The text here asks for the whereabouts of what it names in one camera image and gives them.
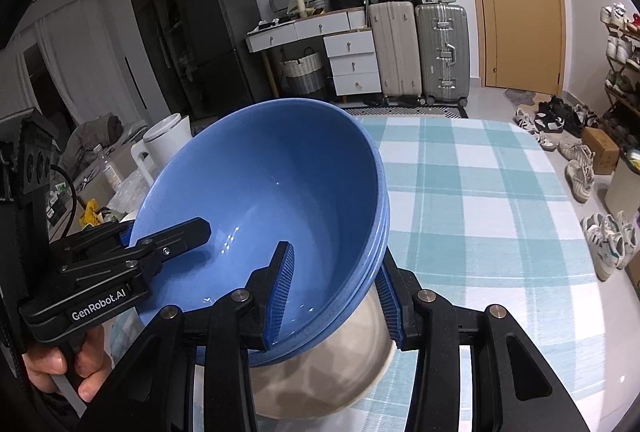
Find teal checked tablecloth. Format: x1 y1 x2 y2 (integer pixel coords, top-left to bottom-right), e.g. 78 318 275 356
107 115 632 419

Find white electric kettle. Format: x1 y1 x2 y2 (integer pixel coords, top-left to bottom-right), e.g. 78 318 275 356
131 113 193 185

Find silver suitcase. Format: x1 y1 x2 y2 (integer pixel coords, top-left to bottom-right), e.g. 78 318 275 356
415 3 471 107

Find beige suitcase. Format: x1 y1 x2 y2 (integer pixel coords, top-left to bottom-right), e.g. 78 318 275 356
367 1 418 106

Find wooden door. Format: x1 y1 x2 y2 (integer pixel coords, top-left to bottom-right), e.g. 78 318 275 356
457 0 576 96

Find person's left hand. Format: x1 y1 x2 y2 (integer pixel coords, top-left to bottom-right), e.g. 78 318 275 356
22 324 113 405

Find clear plastic bottle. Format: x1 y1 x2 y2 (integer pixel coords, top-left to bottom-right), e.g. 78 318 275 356
97 147 123 190

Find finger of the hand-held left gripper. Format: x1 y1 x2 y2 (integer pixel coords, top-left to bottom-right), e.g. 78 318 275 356
60 216 212 283
47 219 137 273

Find grey jacket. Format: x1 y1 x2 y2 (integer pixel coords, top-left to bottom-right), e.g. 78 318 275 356
65 115 126 163

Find small brown cardboard box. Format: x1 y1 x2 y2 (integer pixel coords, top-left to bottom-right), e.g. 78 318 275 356
581 127 621 175

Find clear plastic bag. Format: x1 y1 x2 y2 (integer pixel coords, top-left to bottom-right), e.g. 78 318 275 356
107 177 151 213

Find black refrigerator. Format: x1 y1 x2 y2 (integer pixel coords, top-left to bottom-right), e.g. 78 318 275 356
175 0 273 120

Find striped floor mat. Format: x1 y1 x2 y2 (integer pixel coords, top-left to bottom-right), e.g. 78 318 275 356
345 105 468 119

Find black cable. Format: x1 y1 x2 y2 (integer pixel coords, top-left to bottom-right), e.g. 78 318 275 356
50 165 81 238

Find yellow packet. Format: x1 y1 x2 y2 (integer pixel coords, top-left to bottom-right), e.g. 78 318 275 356
80 198 101 228

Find white curtain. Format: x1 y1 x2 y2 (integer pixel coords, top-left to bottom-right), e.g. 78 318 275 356
30 0 126 138

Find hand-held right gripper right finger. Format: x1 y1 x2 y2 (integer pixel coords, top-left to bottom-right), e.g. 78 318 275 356
375 255 593 432

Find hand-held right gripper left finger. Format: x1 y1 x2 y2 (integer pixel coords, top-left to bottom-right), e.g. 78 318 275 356
75 241 297 432

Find woven laundry basket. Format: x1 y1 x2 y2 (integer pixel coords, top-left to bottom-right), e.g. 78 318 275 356
278 52 328 96

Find white desk with drawers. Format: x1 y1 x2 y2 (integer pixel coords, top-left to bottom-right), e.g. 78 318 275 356
245 7 381 97

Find scattered shoes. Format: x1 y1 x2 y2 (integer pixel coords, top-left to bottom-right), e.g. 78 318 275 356
515 95 640 283

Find dark tall cabinet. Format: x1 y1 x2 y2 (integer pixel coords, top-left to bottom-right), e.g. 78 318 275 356
124 0 201 123

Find beige plate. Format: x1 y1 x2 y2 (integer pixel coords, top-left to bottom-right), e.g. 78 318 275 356
249 289 398 419

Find wooden shoe rack with shoes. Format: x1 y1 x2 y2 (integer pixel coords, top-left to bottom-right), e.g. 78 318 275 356
600 2 640 113

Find blue bowl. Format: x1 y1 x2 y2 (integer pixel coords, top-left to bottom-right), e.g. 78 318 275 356
195 132 392 367
131 98 386 353
200 122 391 360

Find grey door mat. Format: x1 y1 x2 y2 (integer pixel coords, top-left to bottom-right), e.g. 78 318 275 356
502 87 543 106

